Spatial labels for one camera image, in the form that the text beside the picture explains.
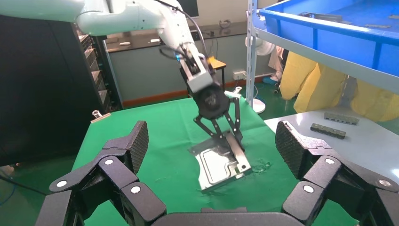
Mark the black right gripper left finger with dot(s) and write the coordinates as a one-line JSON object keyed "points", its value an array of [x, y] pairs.
{"points": [[124, 174]]}

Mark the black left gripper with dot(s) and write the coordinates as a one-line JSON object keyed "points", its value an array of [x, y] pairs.
{"points": [[212, 101]]}

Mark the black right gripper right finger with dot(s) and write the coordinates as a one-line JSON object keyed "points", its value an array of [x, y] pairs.
{"points": [[327, 174]]}

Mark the stamped sheet metal bracket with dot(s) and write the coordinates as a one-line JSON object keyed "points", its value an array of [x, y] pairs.
{"points": [[215, 168]]}

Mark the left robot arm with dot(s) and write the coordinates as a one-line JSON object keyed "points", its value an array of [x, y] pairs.
{"points": [[124, 15]]}

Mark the silver binder clip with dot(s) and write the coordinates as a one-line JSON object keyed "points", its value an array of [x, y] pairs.
{"points": [[236, 91], [99, 117]]}

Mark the white standing fan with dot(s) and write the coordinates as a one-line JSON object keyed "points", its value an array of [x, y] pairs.
{"points": [[258, 106]]}

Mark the gray slotted metal bar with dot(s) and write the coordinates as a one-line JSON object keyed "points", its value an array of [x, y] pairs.
{"points": [[341, 118], [328, 131]]}

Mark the green table cloth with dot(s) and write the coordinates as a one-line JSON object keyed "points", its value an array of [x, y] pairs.
{"points": [[168, 134]]}

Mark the yellow topped stool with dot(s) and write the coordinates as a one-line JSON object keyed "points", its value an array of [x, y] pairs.
{"points": [[218, 64]]}

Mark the white metal shelf rack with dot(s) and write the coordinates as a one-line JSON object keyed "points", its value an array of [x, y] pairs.
{"points": [[251, 62]]}

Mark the person in white clothing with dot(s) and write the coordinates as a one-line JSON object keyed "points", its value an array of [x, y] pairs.
{"points": [[277, 62]]}

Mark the black drawer cabinet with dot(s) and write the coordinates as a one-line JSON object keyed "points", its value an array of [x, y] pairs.
{"points": [[46, 93]]}

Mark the dark workbench counter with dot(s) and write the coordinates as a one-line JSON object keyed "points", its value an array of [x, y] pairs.
{"points": [[140, 38]]}

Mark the black monitor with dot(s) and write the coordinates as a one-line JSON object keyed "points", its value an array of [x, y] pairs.
{"points": [[188, 7]]}

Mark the blue plastic bin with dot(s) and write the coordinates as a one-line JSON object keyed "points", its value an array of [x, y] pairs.
{"points": [[343, 46]]}

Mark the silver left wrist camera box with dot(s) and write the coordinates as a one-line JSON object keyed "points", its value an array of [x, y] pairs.
{"points": [[201, 82]]}

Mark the white wall socket strip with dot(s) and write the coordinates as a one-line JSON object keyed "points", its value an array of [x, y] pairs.
{"points": [[239, 75]]}

